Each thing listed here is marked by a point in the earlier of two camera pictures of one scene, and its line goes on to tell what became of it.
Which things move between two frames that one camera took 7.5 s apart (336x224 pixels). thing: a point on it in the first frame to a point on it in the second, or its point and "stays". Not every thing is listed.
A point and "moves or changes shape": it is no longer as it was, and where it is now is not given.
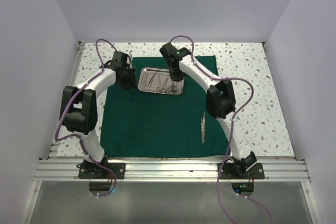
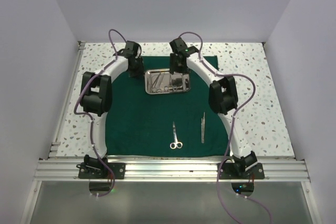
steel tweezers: [151, 79] moves or changes shape
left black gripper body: [129, 80] to [138, 70]
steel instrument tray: [158, 80] moves or changes shape
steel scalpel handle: [202, 124] stays
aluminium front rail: [275, 170] stays
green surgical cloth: [135, 124] stays
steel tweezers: [203, 128] stays
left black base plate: [94, 171] stays
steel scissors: [161, 89] to [176, 144]
